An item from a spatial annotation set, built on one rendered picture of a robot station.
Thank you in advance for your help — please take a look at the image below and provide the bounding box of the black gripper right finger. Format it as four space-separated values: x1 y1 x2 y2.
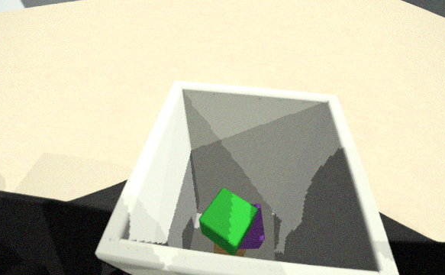
379 212 445 275

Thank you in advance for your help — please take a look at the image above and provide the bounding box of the grey square open-top cup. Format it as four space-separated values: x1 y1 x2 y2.
95 81 399 275

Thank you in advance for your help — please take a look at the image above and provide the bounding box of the green block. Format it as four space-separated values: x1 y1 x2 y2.
198 188 258 256

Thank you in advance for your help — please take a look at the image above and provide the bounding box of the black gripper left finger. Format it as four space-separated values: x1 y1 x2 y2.
0 179 131 275

